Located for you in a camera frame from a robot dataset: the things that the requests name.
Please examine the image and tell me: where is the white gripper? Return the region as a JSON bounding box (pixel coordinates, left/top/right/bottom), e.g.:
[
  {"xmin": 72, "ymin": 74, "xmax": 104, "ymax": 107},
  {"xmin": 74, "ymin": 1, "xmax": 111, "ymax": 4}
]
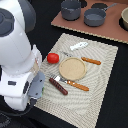
[{"xmin": 0, "ymin": 72, "xmax": 45, "ymax": 111}]

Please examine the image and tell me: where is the brown sausage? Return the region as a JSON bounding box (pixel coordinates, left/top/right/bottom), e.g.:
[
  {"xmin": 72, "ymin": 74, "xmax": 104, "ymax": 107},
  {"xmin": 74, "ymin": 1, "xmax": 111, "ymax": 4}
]
[{"xmin": 49, "ymin": 78, "xmax": 68, "ymax": 95}]

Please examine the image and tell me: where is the red tomato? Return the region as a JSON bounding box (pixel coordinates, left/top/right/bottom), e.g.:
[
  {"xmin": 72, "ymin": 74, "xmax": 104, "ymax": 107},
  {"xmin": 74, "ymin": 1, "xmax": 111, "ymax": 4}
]
[{"xmin": 47, "ymin": 53, "xmax": 59, "ymax": 64}]

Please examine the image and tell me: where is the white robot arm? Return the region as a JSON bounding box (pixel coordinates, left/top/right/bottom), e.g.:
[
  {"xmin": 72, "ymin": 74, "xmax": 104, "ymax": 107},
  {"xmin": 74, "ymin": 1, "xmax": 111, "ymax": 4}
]
[{"xmin": 0, "ymin": 0, "xmax": 45, "ymax": 111}]

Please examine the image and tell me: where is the round wooden plate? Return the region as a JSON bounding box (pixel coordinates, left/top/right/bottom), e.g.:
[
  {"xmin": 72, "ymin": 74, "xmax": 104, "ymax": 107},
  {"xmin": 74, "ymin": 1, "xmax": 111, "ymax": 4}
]
[{"xmin": 59, "ymin": 57, "xmax": 87, "ymax": 81}]

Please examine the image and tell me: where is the beige woven placemat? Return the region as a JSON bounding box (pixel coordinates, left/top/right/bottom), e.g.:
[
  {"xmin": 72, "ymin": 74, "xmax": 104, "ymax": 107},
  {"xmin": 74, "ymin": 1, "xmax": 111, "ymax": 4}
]
[{"xmin": 36, "ymin": 33, "xmax": 118, "ymax": 128}]

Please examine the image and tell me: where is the grey pot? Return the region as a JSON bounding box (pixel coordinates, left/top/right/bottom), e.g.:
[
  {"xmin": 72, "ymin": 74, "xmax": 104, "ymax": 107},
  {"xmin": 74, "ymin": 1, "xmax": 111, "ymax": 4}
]
[{"xmin": 61, "ymin": 0, "xmax": 81, "ymax": 21}]

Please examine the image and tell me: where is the brown stove board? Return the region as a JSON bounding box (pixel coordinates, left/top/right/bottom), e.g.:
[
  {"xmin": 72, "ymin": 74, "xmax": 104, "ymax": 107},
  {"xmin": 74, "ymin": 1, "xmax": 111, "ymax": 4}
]
[{"xmin": 51, "ymin": 0, "xmax": 128, "ymax": 43}]

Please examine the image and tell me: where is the beige bowl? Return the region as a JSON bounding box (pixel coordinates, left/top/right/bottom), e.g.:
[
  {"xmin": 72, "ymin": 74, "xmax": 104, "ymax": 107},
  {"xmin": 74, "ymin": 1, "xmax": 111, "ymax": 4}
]
[{"xmin": 121, "ymin": 7, "xmax": 128, "ymax": 30}]

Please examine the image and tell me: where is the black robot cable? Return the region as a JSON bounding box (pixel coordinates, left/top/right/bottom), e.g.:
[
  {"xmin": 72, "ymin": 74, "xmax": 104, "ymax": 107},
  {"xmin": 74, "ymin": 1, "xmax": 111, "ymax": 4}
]
[{"xmin": 0, "ymin": 98, "xmax": 37, "ymax": 118}]

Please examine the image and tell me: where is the fork with wooden handle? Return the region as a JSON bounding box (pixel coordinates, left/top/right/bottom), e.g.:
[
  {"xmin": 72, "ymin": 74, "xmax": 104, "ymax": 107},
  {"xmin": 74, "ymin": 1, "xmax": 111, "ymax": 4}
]
[{"xmin": 48, "ymin": 73, "xmax": 89, "ymax": 91}]

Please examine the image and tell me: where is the knife with wooden handle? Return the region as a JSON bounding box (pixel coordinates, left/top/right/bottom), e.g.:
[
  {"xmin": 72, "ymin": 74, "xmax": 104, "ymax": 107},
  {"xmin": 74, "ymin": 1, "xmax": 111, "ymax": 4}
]
[{"xmin": 61, "ymin": 51, "xmax": 101, "ymax": 65}]

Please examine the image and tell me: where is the grey saucepan with handle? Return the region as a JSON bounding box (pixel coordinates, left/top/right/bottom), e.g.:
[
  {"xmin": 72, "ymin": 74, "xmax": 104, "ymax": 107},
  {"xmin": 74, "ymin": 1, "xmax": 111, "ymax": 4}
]
[{"xmin": 84, "ymin": 4, "xmax": 115, "ymax": 27}]

